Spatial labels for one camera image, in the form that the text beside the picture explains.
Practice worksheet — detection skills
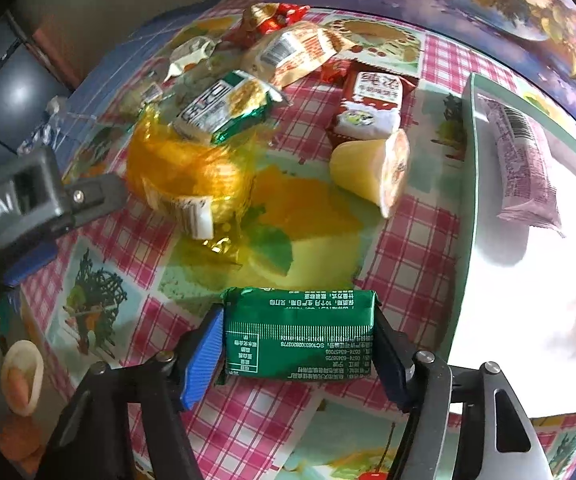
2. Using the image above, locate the yellow transparent snack bag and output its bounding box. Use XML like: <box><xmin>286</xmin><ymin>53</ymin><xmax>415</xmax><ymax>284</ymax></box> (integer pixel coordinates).
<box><xmin>126</xmin><ymin>102</ymin><xmax>266</xmax><ymax>261</ymax></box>

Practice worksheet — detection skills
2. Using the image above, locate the blue and white plastic bag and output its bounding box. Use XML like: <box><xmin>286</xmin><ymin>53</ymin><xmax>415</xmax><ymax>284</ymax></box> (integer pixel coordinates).
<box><xmin>15</xmin><ymin>96</ymin><xmax>76</xmax><ymax>157</ymax></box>

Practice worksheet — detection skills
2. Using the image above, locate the orange and cream snack packet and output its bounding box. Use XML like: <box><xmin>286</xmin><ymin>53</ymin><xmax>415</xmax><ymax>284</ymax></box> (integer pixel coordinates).
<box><xmin>242</xmin><ymin>21</ymin><xmax>365</xmax><ymax>87</ymax></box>

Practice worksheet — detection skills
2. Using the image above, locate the small red candy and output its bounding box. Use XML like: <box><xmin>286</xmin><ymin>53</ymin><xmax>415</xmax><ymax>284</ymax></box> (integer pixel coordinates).
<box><xmin>320</xmin><ymin>59</ymin><xmax>347</xmax><ymax>84</ymax></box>

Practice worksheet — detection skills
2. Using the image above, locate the pink snack packet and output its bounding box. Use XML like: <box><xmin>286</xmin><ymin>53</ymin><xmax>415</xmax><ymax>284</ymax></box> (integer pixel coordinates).
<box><xmin>482</xmin><ymin>96</ymin><xmax>566</xmax><ymax>239</ymax></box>

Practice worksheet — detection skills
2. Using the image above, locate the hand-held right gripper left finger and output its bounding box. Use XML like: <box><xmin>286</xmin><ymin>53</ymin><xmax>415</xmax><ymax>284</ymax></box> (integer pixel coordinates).
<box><xmin>34</xmin><ymin>304</ymin><xmax>225</xmax><ymax>480</ymax></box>

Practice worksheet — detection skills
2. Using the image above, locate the green-edged round cracker packet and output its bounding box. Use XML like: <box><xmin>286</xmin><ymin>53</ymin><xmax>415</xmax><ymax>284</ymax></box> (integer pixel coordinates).
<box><xmin>174</xmin><ymin>69</ymin><xmax>290</xmax><ymax>147</ymax></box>

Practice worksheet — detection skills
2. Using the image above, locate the clear silver snack wrapper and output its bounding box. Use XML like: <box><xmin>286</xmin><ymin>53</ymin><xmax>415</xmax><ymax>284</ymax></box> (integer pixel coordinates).
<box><xmin>164</xmin><ymin>36</ymin><xmax>220</xmax><ymax>82</ymax></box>

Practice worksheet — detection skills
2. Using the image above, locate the green foil snack packet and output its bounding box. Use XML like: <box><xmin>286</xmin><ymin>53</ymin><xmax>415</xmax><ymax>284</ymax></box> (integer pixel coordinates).
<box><xmin>220</xmin><ymin>287</ymin><xmax>382</xmax><ymax>387</ymax></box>

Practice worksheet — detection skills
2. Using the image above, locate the yellow jelly cup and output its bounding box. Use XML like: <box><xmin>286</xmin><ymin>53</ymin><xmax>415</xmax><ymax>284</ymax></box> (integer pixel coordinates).
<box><xmin>329</xmin><ymin>129</ymin><xmax>412</xmax><ymax>219</ymax></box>

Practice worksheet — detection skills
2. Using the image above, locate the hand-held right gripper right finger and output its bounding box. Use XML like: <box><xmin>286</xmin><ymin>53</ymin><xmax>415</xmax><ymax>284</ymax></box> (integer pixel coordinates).
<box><xmin>374</xmin><ymin>306</ymin><xmax>555</xmax><ymax>480</ymax></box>

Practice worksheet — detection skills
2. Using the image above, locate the reddish brown post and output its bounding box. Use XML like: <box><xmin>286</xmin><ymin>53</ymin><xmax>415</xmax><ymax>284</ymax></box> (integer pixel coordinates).
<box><xmin>32</xmin><ymin>25</ymin><xmax>83</xmax><ymax>92</ymax></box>

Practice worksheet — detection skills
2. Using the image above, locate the blue plaid sheet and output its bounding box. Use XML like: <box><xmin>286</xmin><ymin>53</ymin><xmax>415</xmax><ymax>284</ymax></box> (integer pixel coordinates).
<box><xmin>65</xmin><ymin>2</ymin><xmax>254</xmax><ymax>126</ymax></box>

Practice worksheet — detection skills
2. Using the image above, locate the dark television screen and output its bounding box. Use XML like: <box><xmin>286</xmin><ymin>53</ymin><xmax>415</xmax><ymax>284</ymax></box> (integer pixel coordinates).
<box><xmin>0</xmin><ymin>10</ymin><xmax>75</xmax><ymax>157</ymax></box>

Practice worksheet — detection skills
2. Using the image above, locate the small pale snack packet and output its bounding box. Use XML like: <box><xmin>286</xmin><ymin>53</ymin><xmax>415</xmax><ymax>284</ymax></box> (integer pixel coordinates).
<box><xmin>117</xmin><ymin>81</ymin><xmax>165</xmax><ymax>117</ymax></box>

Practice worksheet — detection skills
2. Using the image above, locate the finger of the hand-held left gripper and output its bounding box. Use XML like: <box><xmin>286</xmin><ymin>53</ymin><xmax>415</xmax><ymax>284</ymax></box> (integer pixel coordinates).
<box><xmin>64</xmin><ymin>173</ymin><xmax>129</xmax><ymax>227</ymax></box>
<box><xmin>2</xmin><ymin>239</ymin><xmax>60</xmax><ymax>289</ymax></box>

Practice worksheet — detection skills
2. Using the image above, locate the white tray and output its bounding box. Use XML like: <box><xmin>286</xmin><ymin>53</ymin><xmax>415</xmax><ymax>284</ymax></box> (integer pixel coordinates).
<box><xmin>460</xmin><ymin>72</ymin><xmax>576</xmax><ymax>418</ymax></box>

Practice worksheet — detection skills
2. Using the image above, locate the red biscuit packet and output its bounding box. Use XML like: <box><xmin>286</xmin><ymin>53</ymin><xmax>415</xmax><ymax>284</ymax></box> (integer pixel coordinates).
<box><xmin>227</xmin><ymin>2</ymin><xmax>310</xmax><ymax>50</ymax></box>

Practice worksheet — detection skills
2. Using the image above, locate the red and white snack packet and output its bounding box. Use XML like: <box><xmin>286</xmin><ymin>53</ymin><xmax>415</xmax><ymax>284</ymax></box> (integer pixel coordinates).
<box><xmin>329</xmin><ymin>59</ymin><xmax>420</xmax><ymax>142</ymax></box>

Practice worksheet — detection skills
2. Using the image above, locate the checked fruit print tablecloth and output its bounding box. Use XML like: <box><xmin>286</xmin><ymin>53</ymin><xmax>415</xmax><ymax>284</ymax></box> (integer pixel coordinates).
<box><xmin>0</xmin><ymin>5</ymin><xmax>576</xmax><ymax>480</ymax></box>

